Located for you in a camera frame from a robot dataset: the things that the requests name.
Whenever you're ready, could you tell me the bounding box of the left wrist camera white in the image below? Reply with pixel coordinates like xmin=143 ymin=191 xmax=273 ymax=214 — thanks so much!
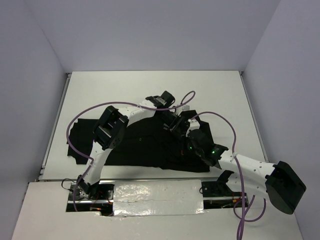
xmin=174 ymin=104 xmax=190 ymax=115

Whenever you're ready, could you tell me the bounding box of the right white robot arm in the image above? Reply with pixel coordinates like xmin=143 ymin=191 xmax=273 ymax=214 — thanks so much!
xmin=185 ymin=120 xmax=307 ymax=215

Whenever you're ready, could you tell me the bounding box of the glossy white tape sheet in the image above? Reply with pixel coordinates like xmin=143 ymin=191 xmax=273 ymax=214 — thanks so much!
xmin=112 ymin=179 xmax=205 ymax=217

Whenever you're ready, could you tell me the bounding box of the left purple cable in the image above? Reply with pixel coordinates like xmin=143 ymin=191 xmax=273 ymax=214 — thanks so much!
xmin=66 ymin=90 xmax=197 ymax=212

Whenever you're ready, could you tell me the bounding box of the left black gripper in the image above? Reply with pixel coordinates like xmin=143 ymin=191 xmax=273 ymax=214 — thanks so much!
xmin=156 ymin=109 xmax=185 ymax=141

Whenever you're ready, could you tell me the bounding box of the aluminium table edge rail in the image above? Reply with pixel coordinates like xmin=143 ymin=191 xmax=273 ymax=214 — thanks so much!
xmin=238 ymin=71 xmax=270 ymax=163

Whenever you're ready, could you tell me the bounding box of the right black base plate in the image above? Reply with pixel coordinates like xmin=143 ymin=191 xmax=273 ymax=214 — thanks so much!
xmin=200 ymin=181 xmax=242 ymax=198

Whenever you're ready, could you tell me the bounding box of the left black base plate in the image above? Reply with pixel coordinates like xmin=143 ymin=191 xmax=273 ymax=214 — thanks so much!
xmin=75 ymin=183 xmax=115 ymax=201

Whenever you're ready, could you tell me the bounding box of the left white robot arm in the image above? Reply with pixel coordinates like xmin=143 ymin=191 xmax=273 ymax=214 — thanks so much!
xmin=67 ymin=91 xmax=188 ymax=199

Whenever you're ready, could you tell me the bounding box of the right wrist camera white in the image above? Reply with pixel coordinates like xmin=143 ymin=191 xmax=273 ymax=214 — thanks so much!
xmin=185 ymin=118 xmax=200 ymax=137

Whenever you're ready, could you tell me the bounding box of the white front board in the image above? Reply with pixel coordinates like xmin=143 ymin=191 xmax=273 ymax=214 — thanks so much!
xmin=9 ymin=175 xmax=311 ymax=240

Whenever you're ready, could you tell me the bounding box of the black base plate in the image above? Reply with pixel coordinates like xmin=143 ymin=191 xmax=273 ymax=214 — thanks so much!
xmin=75 ymin=183 xmax=115 ymax=201
xmin=200 ymin=181 xmax=242 ymax=198

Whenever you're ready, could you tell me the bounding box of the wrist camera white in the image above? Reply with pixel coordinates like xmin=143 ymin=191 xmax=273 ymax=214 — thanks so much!
xmin=174 ymin=104 xmax=190 ymax=115
xmin=185 ymin=118 xmax=200 ymax=137

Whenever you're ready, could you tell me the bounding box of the black long sleeve shirt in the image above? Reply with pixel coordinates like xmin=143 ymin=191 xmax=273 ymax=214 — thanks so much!
xmin=66 ymin=115 xmax=210 ymax=173

